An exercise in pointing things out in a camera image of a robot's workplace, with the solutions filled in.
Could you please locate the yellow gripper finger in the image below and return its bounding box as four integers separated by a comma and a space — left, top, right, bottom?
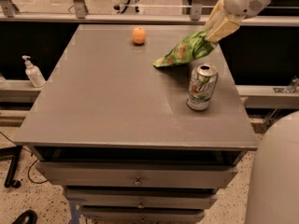
205, 0, 230, 31
205, 15, 245, 43

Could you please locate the green rice chip bag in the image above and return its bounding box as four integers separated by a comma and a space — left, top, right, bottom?
152, 30, 218, 67

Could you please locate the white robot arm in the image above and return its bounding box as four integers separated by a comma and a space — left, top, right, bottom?
205, 0, 299, 224

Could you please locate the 7up soda can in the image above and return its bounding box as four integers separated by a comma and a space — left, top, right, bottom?
187, 63, 219, 111

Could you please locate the orange fruit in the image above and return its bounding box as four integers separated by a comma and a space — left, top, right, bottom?
132, 27, 147, 45

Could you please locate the grey drawer cabinet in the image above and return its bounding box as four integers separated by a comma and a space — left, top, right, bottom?
15, 24, 257, 223

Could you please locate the white pump bottle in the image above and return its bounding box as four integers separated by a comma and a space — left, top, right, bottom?
22, 55, 46, 88

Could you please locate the metal window railing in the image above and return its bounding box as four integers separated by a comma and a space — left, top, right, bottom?
0, 0, 299, 27

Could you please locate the black chair leg with caster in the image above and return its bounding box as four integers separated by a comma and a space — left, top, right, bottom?
0, 146, 21, 189

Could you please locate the black shoe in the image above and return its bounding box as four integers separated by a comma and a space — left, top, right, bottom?
12, 210, 37, 224

